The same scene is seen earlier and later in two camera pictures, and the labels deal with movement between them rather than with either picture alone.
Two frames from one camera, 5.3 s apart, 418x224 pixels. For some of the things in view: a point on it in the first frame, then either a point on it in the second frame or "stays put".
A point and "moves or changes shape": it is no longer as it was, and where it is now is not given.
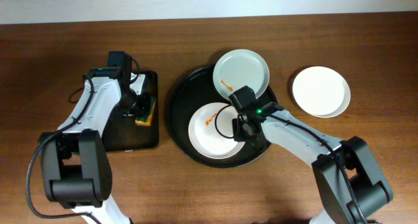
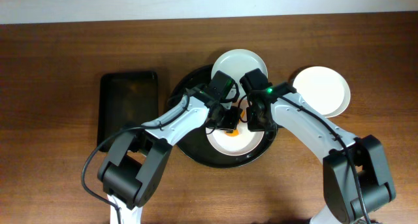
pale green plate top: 238,68 stays put
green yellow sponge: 146,121 moves or changes shape
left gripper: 144,107 -> 229,120
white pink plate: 211,130 moves or changes shape
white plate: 322,91 stays put
